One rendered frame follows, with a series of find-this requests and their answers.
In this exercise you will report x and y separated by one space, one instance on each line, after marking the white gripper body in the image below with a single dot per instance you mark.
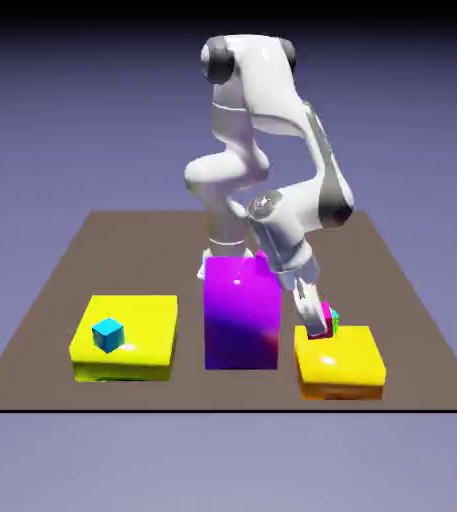
310 308

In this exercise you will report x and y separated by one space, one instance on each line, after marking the small magenta cube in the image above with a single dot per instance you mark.
327 316
260 262

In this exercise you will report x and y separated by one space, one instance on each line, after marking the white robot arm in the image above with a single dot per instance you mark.
264 92

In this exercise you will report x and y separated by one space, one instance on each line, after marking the small green cube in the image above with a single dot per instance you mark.
335 322

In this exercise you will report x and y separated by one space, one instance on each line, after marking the small cyan cube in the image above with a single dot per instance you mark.
108 335

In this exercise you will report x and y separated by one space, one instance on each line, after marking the large yellow-orange box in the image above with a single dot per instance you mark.
338 362

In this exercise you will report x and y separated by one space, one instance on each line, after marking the large purple box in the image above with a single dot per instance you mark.
240 316

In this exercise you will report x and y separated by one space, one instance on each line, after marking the large yellow box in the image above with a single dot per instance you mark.
132 336

